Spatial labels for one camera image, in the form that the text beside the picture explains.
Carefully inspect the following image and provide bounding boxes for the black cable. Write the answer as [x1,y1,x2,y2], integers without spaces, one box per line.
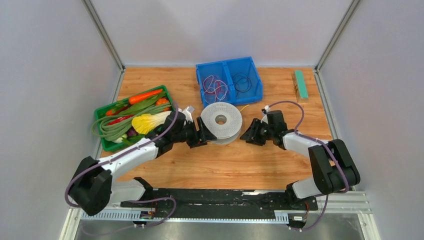
[231,72,253,94]

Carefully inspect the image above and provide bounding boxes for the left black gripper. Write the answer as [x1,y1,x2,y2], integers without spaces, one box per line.
[172,117,217,149]

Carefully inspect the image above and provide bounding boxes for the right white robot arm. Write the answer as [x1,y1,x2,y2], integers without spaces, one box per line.
[240,110,361,210]

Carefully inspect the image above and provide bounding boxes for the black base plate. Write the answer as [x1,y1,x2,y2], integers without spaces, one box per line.
[120,188,318,220]

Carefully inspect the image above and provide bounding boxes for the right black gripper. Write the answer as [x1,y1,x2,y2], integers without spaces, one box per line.
[239,118,275,146]

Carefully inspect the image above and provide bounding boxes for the red toy chili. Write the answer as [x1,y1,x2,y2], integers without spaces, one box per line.
[105,105,134,126]

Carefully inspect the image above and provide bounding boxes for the green toy leafy vegetable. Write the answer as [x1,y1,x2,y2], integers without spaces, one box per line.
[114,91,166,115]

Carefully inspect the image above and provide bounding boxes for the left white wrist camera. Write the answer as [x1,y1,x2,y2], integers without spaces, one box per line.
[181,105,195,122]

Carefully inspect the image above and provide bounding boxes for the aluminium rail with cable duct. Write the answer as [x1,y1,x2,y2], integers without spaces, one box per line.
[80,188,372,224]

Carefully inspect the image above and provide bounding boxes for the green topped wooden block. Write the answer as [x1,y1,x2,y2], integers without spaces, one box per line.
[292,70,309,103]

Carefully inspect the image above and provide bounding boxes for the purple and white cables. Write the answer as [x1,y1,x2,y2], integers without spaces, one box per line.
[202,75,230,104]

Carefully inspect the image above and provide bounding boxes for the green vegetable tray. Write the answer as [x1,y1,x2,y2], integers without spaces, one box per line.
[94,85,174,152]

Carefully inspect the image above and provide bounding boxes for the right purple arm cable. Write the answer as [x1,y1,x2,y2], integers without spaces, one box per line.
[264,100,350,232]

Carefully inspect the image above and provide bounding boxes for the green toy beans bundle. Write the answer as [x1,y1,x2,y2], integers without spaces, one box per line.
[91,104,169,142]

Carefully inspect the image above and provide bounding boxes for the purple toy eggplant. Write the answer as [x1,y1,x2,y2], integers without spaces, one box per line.
[126,128,138,138]

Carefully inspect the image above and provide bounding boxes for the white perforated cable spool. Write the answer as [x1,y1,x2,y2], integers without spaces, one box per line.
[200,102,243,145]

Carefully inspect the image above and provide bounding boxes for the toy napa cabbage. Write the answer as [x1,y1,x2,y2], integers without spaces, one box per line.
[131,111,172,135]

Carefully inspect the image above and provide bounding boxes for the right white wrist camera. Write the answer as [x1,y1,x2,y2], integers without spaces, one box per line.
[261,105,270,123]

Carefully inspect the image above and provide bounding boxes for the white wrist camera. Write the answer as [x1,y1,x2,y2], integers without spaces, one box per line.
[261,105,270,123]
[181,105,195,122]

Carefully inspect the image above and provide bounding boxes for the blue divided plastic bin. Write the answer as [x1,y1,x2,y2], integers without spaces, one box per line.
[195,56,264,107]

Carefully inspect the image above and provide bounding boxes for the orange toy carrot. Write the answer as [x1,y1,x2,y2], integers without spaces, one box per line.
[128,88,163,105]
[155,97,171,112]

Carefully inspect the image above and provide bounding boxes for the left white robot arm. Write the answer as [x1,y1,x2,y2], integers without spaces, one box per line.
[64,111,217,216]

